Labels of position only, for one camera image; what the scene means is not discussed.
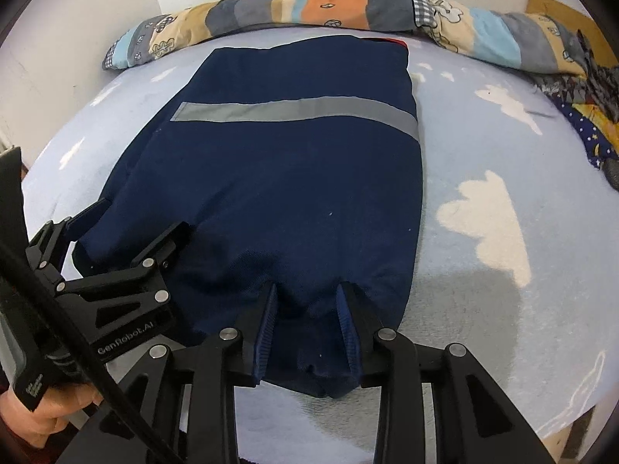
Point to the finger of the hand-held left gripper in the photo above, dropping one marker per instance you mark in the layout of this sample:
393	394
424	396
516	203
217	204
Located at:
53	246
164	246

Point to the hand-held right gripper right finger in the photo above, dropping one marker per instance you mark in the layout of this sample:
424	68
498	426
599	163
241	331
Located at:
347	328

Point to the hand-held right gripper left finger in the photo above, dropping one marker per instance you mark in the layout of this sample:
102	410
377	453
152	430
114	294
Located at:
265	333

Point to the navy work jacket red collar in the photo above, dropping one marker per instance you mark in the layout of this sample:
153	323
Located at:
290	188

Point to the person's left hand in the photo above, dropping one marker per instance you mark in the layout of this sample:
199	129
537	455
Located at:
34	423

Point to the light blue cloud bed sheet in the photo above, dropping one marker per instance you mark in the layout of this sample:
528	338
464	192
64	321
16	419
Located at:
488	154

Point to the striped rolled quilt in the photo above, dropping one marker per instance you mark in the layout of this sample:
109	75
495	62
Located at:
338	2

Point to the navy star patterned cloth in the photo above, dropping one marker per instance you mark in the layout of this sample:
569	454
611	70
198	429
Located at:
587	125

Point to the dark triangle patterned cloth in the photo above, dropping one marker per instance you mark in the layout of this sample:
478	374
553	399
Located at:
597	77

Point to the wooden headboard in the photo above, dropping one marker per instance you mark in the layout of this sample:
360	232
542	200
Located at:
556	7

